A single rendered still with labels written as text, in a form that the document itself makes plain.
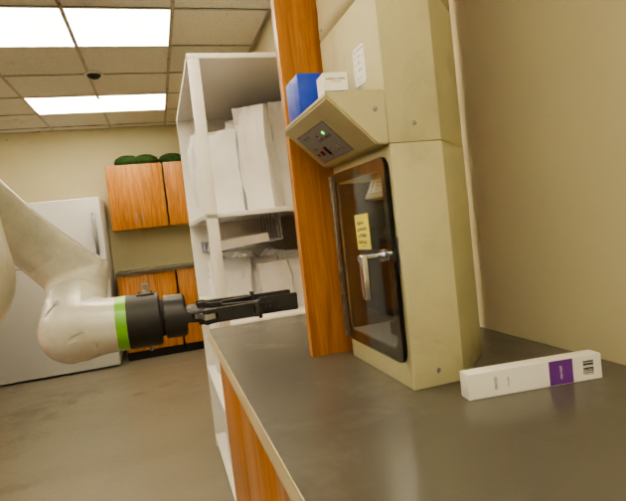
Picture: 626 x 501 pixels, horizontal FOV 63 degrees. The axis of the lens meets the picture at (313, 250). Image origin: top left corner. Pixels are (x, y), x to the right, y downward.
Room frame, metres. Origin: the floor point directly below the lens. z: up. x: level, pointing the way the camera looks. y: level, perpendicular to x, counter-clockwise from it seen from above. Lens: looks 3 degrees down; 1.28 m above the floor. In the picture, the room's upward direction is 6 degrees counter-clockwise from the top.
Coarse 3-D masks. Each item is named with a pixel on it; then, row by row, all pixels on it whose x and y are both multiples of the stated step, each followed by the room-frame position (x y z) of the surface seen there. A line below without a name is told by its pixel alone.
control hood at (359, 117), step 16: (320, 96) 0.96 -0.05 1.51; (336, 96) 0.93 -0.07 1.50; (352, 96) 0.94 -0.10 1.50; (368, 96) 0.95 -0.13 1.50; (304, 112) 1.06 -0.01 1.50; (320, 112) 1.00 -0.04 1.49; (336, 112) 0.95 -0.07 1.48; (352, 112) 0.94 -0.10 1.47; (368, 112) 0.95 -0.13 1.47; (384, 112) 0.96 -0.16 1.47; (288, 128) 1.19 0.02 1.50; (304, 128) 1.12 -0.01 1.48; (336, 128) 1.01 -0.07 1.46; (352, 128) 0.97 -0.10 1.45; (368, 128) 0.95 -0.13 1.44; (384, 128) 0.96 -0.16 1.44; (352, 144) 1.03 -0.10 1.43; (368, 144) 0.98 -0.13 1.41; (384, 144) 0.97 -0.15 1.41; (320, 160) 1.23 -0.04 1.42; (336, 160) 1.16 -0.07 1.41
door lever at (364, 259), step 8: (360, 256) 0.99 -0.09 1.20; (368, 256) 0.99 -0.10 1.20; (376, 256) 0.99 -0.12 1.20; (384, 256) 0.99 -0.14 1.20; (360, 264) 0.99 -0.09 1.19; (368, 264) 0.99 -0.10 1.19; (368, 272) 0.99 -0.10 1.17; (368, 280) 0.99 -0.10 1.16; (368, 288) 0.99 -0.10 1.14; (368, 296) 0.99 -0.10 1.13
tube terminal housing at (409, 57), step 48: (384, 0) 0.96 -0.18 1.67; (432, 0) 1.02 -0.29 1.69; (336, 48) 1.16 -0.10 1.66; (384, 48) 0.96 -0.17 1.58; (432, 48) 0.99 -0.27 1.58; (384, 96) 0.96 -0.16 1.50; (432, 96) 0.99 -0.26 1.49; (432, 144) 0.98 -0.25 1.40; (432, 192) 0.98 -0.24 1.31; (432, 240) 0.98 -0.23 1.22; (432, 288) 0.98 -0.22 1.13; (432, 336) 0.97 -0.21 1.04; (480, 336) 1.16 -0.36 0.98; (432, 384) 0.97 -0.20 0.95
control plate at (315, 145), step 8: (312, 128) 1.09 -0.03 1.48; (320, 128) 1.06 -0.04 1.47; (328, 128) 1.04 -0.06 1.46; (304, 136) 1.16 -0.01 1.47; (312, 136) 1.13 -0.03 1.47; (320, 136) 1.10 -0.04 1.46; (328, 136) 1.07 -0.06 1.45; (336, 136) 1.04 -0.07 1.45; (304, 144) 1.20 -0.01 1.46; (312, 144) 1.17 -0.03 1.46; (320, 144) 1.14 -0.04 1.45; (328, 144) 1.11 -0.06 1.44; (336, 144) 1.08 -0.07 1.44; (344, 144) 1.05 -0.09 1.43; (312, 152) 1.21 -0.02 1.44; (336, 152) 1.11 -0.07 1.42; (344, 152) 1.09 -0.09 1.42; (328, 160) 1.19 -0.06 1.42
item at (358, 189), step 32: (384, 160) 0.97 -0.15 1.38; (352, 192) 1.13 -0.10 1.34; (384, 192) 0.97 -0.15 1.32; (352, 224) 1.15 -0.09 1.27; (384, 224) 0.99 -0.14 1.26; (352, 256) 1.17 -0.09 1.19; (352, 288) 1.19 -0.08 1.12; (384, 288) 1.02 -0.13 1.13; (352, 320) 1.21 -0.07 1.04; (384, 320) 1.03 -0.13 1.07; (384, 352) 1.05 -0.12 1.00
